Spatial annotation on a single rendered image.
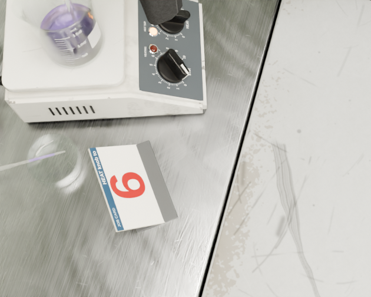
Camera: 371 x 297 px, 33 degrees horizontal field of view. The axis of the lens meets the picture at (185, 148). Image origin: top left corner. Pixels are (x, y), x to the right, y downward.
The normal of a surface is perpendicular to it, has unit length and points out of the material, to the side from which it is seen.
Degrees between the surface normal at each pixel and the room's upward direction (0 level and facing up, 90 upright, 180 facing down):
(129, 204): 40
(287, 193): 0
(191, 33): 30
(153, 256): 0
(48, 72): 0
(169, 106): 90
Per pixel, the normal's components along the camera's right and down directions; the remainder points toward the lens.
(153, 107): 0.04, 0.95
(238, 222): -0.05, -0.32
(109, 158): 0.56, -0.47
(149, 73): 0.45, -0.29
